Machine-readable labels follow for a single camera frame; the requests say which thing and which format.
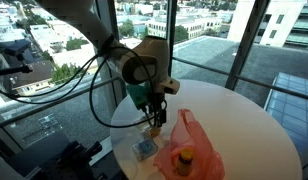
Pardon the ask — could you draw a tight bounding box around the white blue mentos gum container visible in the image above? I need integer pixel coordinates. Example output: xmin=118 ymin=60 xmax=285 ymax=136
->
xmin=131 ymin=138 xmax=159 ymax=163

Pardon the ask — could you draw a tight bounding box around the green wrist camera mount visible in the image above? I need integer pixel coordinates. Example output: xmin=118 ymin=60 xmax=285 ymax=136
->
xmin=126 ymin=82 xmax=152 ymax=110

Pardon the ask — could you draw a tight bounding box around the window frame post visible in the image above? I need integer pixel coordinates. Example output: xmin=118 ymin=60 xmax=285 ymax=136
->
xmin=94 ymin=0 xmax=127 ymax=108
xmin=164 ymin=0 xmax=178 ymax=80
xmin=224 ymin=0 xmax=263 ymax=91

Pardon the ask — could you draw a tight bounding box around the orange plastic carrier bag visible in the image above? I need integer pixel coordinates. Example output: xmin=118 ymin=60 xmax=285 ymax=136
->
xmin=153 ymin=108 xmax=226 ymax=180

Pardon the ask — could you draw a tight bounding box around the dark horizontal window rail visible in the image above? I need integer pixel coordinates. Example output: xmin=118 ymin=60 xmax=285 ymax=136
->
xmin=0 ymin=76 xmax=122 ymax=132
xmin=172 ymin=57 xmax=308 ymax=101

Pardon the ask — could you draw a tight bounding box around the black camera on stand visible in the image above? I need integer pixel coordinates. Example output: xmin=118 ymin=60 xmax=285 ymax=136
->
xmin=0 ymin=39 xmax=34 ymax=78

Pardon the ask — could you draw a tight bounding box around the black equipment stand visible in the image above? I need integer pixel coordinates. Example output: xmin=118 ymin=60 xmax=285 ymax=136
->
xmin=7 ymin=131 xmax=104 ymax=180

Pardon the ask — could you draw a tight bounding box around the amber bottle with yellow cap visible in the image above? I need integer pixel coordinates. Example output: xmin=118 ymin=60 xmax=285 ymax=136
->
xmin=176 ymin=147 xmax=195 ymax=177

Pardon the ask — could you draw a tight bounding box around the black sagging cable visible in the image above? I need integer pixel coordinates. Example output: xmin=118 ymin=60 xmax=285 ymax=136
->
xmin=0 ymin=53 xmax=102 ymax=105

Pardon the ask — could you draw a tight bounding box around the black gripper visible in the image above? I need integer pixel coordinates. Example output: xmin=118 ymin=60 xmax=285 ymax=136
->
xmin=147 ymin=93 xmax=168 ymax=128

